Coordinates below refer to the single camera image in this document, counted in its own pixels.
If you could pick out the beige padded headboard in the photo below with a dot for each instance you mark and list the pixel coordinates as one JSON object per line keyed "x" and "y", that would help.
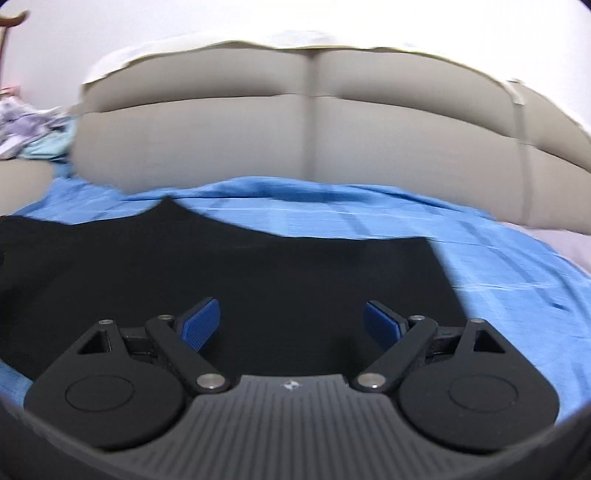
{"x": 231, "y": 138}

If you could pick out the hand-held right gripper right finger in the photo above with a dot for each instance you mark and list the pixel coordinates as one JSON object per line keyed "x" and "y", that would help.
{"x": 383, "y": 323}

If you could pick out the brown wooden rack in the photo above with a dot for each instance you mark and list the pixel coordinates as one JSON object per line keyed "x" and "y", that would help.
{"x": 11, "y": 23}

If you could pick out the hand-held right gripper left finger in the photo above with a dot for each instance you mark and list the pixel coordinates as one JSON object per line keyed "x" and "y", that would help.
{"x": 198, "y": 323}

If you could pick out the blue checked bedsheet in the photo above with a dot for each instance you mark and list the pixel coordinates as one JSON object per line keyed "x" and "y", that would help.
{"x": 508, "y": 300}

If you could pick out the pile of pale clothes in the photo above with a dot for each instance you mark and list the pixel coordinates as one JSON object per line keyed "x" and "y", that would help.
{"x": 32, "y": 134}

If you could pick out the beige padded bench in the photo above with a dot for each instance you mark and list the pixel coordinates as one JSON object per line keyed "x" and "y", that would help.
{"x": 23, "y": 184}

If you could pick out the pale pink mattress cover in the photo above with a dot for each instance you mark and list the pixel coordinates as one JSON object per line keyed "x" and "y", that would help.
{"x": 558, "y": 244}

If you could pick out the black pants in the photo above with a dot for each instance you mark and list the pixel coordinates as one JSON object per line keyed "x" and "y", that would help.
{"x": 277, "y": 277}

